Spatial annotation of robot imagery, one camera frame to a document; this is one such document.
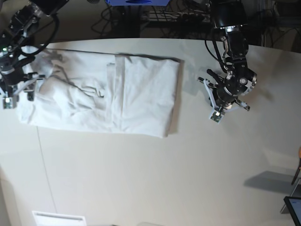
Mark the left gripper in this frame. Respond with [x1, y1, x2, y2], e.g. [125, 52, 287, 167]
[198, 69, 257, 113]

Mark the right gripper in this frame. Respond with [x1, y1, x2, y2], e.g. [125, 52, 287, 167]
[0, 63, 46, 101]

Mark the white T-shirt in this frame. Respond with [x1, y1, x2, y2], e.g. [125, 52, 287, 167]
[16, 49, 181, 137]

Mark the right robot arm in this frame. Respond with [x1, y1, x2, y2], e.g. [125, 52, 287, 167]
[0, 0, 68, 102]

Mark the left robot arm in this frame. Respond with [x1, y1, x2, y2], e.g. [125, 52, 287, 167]
[198, 0, 257, 121]

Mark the black tripod leg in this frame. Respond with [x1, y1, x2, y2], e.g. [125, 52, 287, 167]
[291, 161, 301, 185]

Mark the blue box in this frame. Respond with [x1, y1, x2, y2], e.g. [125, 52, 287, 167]
[105, 0, 170, 6]

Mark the white paper sheet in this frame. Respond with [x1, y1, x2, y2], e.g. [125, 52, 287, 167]
[32, 211, 87, 226]

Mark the tablet on stand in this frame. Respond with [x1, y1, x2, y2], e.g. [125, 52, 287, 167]
[280, 196, 301, 226]

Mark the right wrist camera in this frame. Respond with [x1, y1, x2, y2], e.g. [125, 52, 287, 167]
[2, 96, 18, 109]

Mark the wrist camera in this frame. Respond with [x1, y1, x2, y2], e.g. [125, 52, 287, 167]
[209, 109, 224, 124]
[2, 96, 18, 109]

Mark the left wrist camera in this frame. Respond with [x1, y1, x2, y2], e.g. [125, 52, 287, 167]
[209, 109, 224, 124]

